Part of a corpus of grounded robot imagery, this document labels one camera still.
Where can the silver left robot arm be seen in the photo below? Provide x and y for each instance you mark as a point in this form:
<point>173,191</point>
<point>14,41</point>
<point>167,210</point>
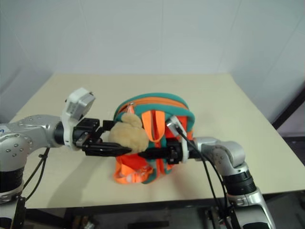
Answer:
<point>26,136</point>

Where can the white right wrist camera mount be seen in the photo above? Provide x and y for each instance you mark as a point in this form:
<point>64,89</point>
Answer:
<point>173,125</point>

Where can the black metal table frame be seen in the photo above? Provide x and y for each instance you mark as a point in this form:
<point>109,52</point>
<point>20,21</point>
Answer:
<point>143,210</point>

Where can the black slanted pole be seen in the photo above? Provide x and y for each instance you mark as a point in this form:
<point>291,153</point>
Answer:
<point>289,105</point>

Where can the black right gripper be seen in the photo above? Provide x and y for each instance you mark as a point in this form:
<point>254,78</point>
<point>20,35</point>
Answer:
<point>175,152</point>

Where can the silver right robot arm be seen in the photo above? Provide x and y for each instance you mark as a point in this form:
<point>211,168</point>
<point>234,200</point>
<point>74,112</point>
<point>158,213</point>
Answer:
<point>228,155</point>

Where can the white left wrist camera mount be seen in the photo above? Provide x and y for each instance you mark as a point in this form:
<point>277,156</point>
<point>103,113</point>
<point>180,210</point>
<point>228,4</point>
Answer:
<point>77,103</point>

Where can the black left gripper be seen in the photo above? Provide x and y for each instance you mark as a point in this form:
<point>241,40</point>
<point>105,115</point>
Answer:
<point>87,131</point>

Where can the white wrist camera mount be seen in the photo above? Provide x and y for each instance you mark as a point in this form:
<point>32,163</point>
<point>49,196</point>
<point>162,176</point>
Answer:
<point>77,103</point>
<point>173,125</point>

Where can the beige plush toy pendant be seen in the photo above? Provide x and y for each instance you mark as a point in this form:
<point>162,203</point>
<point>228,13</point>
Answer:
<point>128,136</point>

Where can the green and orange backpack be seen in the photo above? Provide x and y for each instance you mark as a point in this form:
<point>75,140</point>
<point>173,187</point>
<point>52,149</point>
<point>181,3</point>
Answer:
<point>155,105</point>

